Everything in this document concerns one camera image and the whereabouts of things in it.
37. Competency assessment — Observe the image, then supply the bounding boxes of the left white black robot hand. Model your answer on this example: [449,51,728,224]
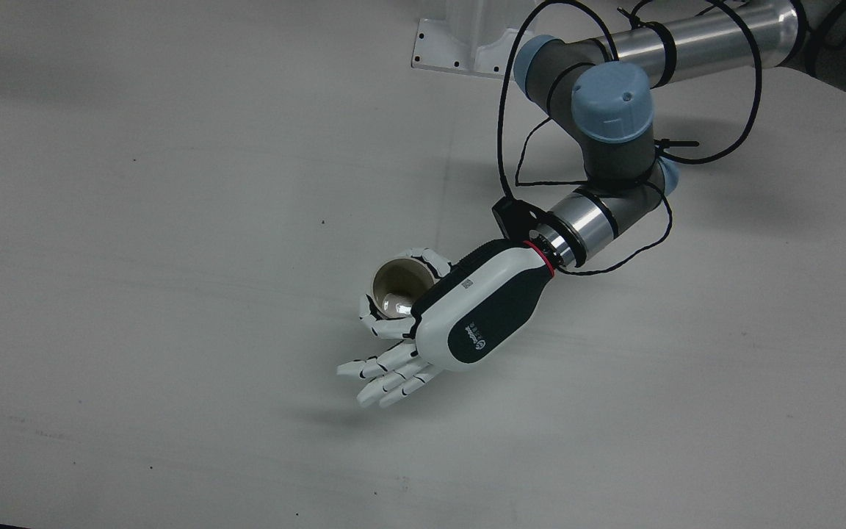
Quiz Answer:
[336,239,556,409]

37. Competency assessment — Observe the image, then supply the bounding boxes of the cream paper cup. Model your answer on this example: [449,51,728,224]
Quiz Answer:
[370,253,438,320]

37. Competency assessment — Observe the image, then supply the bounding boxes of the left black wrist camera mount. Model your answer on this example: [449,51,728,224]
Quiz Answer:
[491,197,543,245]

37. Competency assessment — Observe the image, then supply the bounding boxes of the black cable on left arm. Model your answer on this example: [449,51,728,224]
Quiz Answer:
[496,0,763,276]

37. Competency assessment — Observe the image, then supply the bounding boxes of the white metal pedestal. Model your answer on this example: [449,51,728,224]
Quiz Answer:
[412,0,534,76]

